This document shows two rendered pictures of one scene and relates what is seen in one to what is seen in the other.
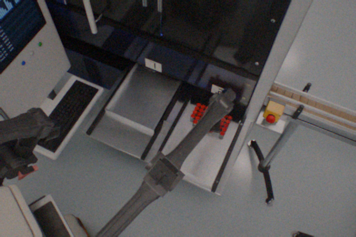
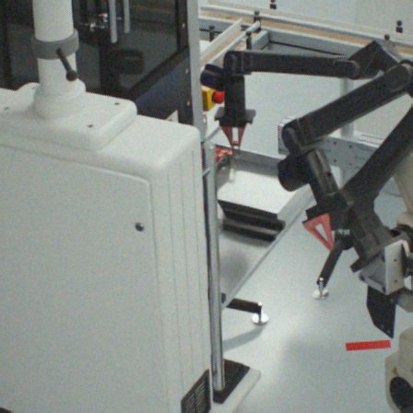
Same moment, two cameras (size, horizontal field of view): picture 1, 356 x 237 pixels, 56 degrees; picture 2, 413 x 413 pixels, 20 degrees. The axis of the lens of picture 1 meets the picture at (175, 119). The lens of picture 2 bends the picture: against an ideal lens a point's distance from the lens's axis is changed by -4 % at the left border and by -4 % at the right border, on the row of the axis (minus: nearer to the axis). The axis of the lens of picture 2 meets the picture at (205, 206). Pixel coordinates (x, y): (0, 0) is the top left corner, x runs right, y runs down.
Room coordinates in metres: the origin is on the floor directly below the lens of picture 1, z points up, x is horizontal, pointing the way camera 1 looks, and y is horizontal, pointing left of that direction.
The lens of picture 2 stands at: (0.48, 2.70, 2.59)
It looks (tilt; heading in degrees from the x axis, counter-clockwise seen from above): 32 degrees down; 276
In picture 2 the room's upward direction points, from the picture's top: 3 degrees counter-clockwise
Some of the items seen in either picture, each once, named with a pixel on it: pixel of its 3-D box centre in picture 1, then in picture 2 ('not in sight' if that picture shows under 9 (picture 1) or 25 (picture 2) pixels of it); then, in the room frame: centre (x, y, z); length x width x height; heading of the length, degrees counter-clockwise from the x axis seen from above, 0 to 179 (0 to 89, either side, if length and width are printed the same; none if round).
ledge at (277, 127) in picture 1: (272, 117); (194, 126); (0.81, -0.47, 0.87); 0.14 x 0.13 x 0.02; 157
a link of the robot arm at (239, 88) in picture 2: not in sight; (232, 86); (0.67, -0.16, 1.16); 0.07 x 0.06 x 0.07; 142
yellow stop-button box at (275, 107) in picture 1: (273, 110); (203, 94); (0.78, -0.44, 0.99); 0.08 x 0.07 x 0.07; 157
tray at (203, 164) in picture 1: (199, 140); (240, 181); (0.66, -0.12, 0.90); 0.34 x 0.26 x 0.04; 156
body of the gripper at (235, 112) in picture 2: (213, 117); (234, 107); (0.67, -0.15, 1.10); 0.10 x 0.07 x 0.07; 171
